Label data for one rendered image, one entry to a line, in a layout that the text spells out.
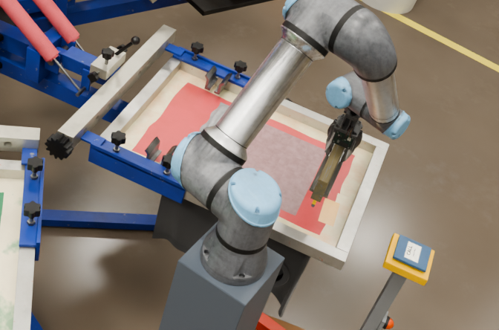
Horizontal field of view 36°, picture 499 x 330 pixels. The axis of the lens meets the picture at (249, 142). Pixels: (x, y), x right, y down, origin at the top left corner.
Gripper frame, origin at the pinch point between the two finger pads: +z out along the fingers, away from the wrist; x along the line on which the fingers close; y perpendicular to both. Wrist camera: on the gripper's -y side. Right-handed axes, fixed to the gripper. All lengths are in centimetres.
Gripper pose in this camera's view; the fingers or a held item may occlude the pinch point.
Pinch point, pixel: (336, 154)
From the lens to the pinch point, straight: 228.1
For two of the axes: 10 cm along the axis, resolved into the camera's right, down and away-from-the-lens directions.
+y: -3.5, 5.4, -7.6
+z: -2.4, 7.4, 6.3
